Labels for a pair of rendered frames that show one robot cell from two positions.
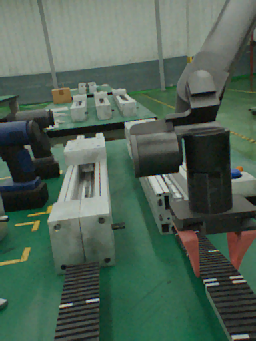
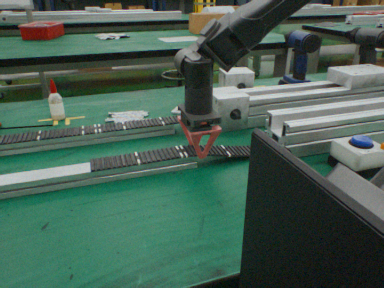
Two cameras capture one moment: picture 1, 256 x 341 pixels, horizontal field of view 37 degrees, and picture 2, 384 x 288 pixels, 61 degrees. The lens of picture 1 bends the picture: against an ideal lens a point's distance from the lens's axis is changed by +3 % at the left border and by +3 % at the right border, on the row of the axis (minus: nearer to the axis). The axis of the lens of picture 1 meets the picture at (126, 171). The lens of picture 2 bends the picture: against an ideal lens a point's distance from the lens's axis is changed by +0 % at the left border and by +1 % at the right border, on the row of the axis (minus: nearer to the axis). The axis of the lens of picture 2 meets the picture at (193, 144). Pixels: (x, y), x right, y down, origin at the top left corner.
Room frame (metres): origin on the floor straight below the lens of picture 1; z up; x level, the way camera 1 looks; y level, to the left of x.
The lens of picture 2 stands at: (0.30, -0.72, 1.13)
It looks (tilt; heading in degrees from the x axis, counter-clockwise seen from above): 26 degrees down; 74
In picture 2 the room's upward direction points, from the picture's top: straight up
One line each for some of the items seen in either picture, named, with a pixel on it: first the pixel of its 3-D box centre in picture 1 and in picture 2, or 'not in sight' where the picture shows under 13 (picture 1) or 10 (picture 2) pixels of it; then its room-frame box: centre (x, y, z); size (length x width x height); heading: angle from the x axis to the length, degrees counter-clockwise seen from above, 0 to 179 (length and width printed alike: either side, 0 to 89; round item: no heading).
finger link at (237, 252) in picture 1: (222, 240); (200, 135); (0.49, -0.12, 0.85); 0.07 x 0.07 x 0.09; 3
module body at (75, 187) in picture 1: (89, 170); (356, 95); (1.07, 0.11, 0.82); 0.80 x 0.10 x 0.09; 2
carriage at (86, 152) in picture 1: (87, 154); (359, 80); (1.07, 0.11, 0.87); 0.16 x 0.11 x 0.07; 2
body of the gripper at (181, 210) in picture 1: (209, 192); (198, 102); (0.49, -0.11, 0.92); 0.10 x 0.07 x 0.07; 93
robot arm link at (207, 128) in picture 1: (202, 149); (198, 71); (0.48, -0.10, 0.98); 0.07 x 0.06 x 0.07; 90
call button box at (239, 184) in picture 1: (227, 189); (355, 154); (0.80, -0.22, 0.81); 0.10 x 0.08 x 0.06; 92
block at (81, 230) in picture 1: (90, 231); (227, 110); (0.62, 0.08, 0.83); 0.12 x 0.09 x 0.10; 92
